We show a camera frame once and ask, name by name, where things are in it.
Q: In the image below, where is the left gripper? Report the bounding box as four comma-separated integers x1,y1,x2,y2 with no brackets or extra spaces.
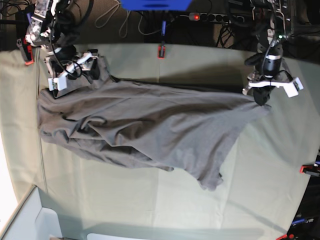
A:
242,53,293,105

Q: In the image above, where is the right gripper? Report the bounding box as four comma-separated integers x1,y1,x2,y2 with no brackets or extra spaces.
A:
44,48,100,83

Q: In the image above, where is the grey t-shirt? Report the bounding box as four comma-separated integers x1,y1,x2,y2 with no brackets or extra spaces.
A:
37,60,272,191

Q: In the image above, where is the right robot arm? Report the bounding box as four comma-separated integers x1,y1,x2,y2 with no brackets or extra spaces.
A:
25,0,101,91

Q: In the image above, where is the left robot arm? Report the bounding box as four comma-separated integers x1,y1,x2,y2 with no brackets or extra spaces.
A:
242,0,320,106

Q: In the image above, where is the red black left clamp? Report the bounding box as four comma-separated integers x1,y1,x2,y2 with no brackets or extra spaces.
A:
15,4,35,66

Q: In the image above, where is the red black clamp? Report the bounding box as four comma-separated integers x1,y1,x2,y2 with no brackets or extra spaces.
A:
299,160,320,177
157,20,167,59
15,4,35,66

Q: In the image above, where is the white power strip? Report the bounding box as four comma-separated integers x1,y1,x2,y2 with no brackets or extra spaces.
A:
186,12,231,24

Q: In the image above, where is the red black centre clamp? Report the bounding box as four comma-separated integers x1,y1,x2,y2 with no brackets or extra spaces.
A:
157,20,167,59

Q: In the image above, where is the red black right clamp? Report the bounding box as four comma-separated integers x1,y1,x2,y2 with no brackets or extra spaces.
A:
299,160,320,177

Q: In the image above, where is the green table cloth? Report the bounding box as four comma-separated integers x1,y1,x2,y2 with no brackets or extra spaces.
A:
0,49,320,240

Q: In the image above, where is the red corner clamp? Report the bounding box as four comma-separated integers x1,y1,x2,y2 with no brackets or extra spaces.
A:
276,233,295,240

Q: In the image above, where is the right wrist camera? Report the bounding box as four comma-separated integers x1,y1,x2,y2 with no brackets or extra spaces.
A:
48,76,67,91

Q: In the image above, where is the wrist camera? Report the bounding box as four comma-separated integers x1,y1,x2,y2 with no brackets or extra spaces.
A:
283,77,304,98
48,76,67,91

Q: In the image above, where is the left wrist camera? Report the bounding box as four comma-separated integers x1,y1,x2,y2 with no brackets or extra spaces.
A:
283,77,304,98

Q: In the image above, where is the white cable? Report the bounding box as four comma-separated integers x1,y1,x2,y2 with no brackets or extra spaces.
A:
94,0,166,37

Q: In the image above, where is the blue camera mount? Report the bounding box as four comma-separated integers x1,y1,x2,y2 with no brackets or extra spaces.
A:
120,0,192,11

